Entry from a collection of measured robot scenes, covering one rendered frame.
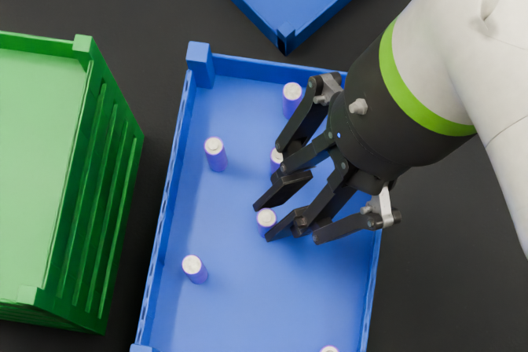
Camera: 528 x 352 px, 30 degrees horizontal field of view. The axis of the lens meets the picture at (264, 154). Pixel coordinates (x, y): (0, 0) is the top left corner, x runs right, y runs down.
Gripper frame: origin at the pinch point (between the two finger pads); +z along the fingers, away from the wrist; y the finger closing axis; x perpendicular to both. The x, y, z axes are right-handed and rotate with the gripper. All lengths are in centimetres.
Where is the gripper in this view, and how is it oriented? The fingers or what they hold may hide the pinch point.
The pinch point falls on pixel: (287, 207)
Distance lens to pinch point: 86.5
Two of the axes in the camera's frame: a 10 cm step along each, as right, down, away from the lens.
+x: -8.6, 2.1, -4.7
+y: -3.6, -9.0, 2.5
